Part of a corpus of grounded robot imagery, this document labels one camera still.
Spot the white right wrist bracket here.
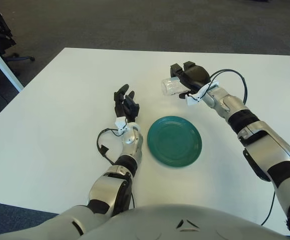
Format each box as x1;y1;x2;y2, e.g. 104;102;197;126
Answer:
184;86;204;106

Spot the grey robot torso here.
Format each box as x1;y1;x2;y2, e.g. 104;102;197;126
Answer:
79;203;290;240

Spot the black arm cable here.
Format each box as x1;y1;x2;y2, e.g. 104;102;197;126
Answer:
96;127;135;208
208;69;248;105

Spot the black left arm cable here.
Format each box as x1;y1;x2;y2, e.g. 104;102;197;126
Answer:
96;127;135;208

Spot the green round plate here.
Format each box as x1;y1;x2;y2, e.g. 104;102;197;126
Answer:
147;115;202;167

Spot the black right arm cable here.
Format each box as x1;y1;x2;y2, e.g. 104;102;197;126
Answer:
208;69;248;105

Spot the white desk with leg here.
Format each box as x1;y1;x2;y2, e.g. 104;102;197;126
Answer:
0;35;25;93

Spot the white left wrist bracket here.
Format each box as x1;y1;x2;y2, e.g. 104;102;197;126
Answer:
114;117;128;132

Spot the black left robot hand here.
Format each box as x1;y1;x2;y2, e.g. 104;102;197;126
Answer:
114;84;140;125

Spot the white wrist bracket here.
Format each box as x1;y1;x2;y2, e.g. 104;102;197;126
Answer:
114;117;128;132
184;86;204;106

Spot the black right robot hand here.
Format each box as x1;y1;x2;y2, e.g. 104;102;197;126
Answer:
170;60;212;100

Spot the clear plastic bottle blue cap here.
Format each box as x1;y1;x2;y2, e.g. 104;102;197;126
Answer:
161;77;185;97

